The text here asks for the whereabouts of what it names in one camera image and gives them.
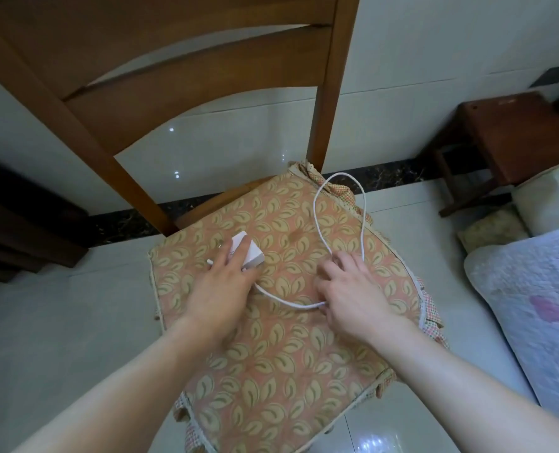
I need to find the person's right hand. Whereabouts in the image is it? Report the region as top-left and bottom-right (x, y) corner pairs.
(316, 251), (407, 348)

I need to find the person's left hand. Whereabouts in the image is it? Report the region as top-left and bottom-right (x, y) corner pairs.
(184, 241), (262, 333)

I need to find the white charger adapter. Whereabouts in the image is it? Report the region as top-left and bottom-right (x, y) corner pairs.
(206, 231), (265, 272)

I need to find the white charging cable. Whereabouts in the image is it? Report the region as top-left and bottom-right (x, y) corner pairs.
(253, 172), (368, 311)

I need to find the person's right forearm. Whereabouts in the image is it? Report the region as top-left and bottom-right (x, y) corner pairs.
(368, 320), (559, 453)

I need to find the person's left forearm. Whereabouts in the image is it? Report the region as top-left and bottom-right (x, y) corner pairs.
(11, 314), (242, 453)

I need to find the leaf pattern seat cushion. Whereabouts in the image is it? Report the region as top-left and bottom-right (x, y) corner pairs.
(148, 160), (450, 453)

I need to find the beige patterned cloth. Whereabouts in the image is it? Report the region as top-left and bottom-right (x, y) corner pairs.
(457, 208), (531, 253)

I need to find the brown wooden chair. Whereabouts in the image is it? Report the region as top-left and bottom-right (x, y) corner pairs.
(0, 0), (362, 237)

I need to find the dark wooden furniture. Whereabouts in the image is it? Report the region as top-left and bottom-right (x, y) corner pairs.
(0, 154), (90, 289)

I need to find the white quilted blanket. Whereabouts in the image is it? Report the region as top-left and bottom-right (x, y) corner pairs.
(463, 225), (559, 420)

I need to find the cream folded bedding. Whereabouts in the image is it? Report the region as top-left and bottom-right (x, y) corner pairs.
(512, 159), (559, 237)

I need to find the dark wooden stool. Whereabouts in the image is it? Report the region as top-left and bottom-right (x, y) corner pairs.
(423, 91), (559, 218)

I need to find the dark wall socket panel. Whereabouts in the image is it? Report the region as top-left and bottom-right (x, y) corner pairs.
(529, 63), (559, 88)

